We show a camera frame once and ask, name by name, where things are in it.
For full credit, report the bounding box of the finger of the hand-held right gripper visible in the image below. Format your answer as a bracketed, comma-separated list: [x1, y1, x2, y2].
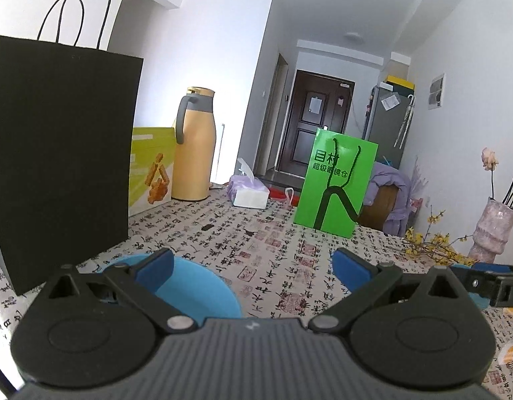
[448, 266, 496, 307]
[473, 262, 513, 279]

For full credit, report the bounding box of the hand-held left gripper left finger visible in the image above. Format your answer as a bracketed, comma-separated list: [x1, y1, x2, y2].
[34, 248, 199, 335]

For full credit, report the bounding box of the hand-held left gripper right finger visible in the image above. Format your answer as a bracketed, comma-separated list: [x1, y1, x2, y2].
[308, 248, 469, 335]

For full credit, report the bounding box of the blue bowl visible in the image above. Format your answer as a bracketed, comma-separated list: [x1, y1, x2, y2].
[448, 262, 492, 311]
[94, 253, 243, 319]

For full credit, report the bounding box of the person's right hand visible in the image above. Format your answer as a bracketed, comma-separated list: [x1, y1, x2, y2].
[496, 306, 513, 367]

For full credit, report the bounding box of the pink ceramic vase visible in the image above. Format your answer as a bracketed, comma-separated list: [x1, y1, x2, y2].
[468, 198, 513, 264]

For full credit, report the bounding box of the wooden chair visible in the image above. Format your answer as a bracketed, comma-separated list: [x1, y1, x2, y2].
[358, 183, 401, 232]

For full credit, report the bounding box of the yellow flower branch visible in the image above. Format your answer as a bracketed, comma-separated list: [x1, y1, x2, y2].
[404, 206, 478, 265]

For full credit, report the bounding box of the green paper bag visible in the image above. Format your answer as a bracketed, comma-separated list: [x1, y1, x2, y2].
[293, 129, 379, 238]

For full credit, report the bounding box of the calligraphy print tablecloth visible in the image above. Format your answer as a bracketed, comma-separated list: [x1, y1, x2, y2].
[0, 183, 513, 400]

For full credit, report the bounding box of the purple jacket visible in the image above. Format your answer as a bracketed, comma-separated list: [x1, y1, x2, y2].
[365, 162, 412, 237]

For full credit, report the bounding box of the yellow-green gift box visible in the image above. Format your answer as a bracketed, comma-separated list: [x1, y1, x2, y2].
[129, 127, 177, 217]

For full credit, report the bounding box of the red plastic bag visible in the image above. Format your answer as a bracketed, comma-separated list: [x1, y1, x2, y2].
[267, 187, 301, 208]

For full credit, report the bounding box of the dried purple grass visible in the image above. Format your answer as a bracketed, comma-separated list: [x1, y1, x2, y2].
[410, 156, 429, 201]

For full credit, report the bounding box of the tissue pack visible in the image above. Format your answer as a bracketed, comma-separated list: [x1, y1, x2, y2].
[227, 157, 270, 210]

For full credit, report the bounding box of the tan thermos jug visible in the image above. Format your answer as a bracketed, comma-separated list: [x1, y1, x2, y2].
[172, 87, 217, 201]

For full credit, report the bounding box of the dark brown door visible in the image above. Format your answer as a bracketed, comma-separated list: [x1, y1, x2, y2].
[276, 69, 356, 178]

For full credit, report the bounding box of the grey refrigerator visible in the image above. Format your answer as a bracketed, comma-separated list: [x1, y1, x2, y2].
[362, 84, 415, 163]

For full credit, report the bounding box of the black paper bag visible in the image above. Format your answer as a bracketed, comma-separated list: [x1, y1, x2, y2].
[0, 0, 144, 296]

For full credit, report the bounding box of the white umbrella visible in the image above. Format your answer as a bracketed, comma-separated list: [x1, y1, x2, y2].
[394, 95, 415, 148]

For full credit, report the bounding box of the yellow box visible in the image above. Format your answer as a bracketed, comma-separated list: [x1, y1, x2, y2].
[385, 75, 416, 90]

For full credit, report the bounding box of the wall panel box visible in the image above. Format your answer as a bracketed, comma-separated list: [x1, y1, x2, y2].
[427, 74, 445, 110]

